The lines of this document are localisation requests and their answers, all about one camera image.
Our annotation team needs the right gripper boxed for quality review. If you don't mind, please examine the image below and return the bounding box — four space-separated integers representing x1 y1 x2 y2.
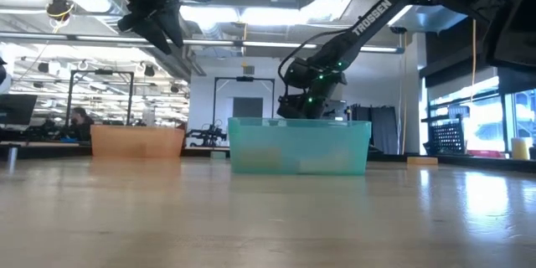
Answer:
276 87 336 120

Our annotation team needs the teal plastic bin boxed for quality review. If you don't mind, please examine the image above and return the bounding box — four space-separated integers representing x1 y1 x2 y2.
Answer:
227 116 373 176

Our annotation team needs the long ceiling light bar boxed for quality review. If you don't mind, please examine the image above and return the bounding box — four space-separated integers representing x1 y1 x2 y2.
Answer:
0 31 405 54

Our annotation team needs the black cabinet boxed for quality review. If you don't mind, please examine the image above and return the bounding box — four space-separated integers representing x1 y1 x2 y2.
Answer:
347 103 399 155

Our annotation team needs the round black ceiling device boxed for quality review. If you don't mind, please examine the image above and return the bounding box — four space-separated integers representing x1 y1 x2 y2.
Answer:
44 0 75 23

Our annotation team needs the orange plastic bin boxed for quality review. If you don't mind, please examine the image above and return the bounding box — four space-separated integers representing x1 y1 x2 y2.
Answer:
90 124 186 159

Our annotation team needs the person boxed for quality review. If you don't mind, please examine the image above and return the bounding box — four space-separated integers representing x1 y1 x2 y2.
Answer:
62 106 95 142

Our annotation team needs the orange wooden block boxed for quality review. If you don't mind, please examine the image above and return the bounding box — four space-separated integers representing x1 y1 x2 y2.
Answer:
406 156 439 166

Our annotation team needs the black perforated crate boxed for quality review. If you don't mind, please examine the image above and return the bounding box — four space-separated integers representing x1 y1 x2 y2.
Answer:
421 112 471 157

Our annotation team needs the black monitor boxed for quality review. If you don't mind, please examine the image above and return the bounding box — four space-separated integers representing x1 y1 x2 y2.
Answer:
0 93 39 126

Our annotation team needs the yellow cylinder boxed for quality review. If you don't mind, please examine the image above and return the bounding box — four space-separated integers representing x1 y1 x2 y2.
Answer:
510 137 534 162

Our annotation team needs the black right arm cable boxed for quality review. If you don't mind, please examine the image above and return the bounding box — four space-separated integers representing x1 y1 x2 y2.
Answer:
277 28 338 93

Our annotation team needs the black gantry frame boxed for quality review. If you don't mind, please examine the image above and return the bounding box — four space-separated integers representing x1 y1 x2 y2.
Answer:
212 75 276 121
65 69 135 127

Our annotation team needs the black aluminium table frame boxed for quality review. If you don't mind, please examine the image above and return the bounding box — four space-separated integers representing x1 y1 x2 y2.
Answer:
0 144 536 173

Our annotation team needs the grey metal post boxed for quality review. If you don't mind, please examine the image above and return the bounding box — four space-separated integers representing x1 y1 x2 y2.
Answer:
7 145 19 169

